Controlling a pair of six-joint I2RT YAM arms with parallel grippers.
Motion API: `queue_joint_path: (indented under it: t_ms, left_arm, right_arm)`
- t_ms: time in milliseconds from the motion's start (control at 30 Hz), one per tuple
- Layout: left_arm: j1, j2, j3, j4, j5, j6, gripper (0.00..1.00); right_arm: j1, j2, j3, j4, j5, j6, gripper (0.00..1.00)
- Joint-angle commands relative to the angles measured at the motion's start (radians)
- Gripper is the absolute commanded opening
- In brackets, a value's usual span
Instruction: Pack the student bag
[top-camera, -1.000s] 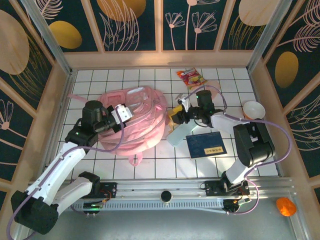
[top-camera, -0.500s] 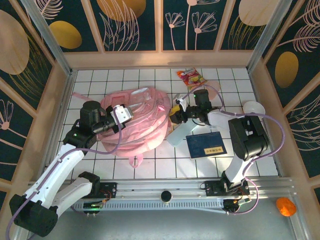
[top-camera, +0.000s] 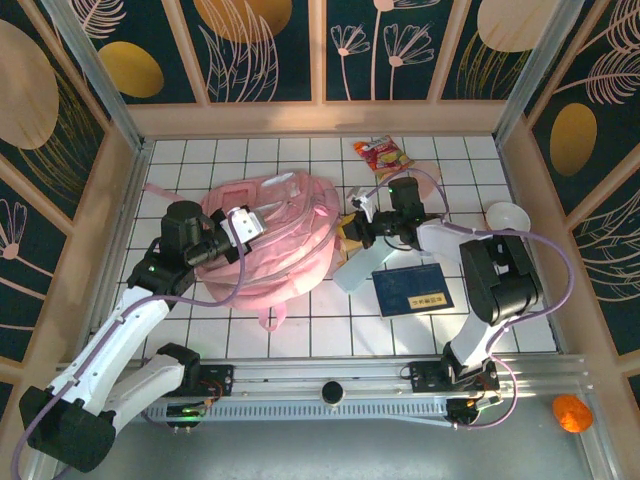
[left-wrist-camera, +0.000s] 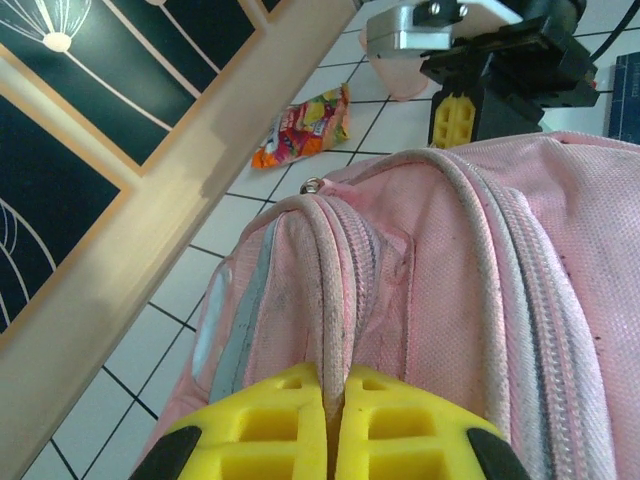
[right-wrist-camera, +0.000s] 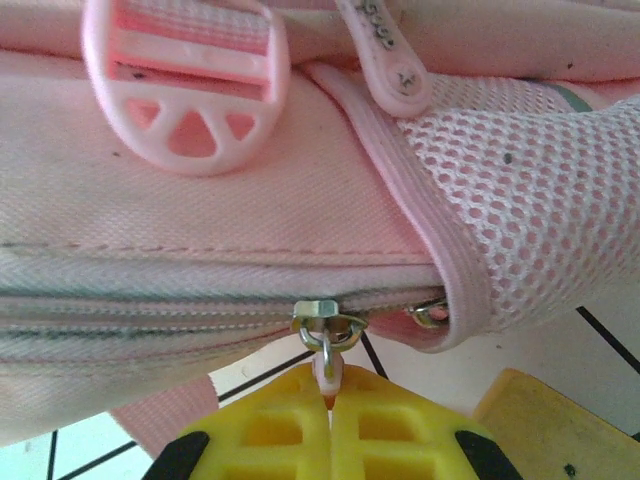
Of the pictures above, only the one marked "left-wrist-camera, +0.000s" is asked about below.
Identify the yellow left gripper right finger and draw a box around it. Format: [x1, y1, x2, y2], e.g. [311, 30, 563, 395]
[333, 366, 532, 480]

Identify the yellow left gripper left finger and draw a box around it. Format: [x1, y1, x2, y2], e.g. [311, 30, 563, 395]
[128, 362, 329, 480]

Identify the dark blue book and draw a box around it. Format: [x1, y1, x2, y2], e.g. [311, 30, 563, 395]
[606, 52, 640, 147]

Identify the pink backpack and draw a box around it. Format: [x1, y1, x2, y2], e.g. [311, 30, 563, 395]
[149, 130, 640, 480]

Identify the colourful snack bag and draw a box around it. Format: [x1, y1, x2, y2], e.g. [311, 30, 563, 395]
[249, 82, 352, 171]

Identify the translucent pink cup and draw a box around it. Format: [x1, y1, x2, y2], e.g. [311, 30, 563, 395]
[359, 24, 431, 101]

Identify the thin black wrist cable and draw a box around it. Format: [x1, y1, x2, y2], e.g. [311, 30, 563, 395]
[589, 0, 640, 57]

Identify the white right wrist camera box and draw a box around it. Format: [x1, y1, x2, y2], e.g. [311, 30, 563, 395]
[366, 0, 524, 54]

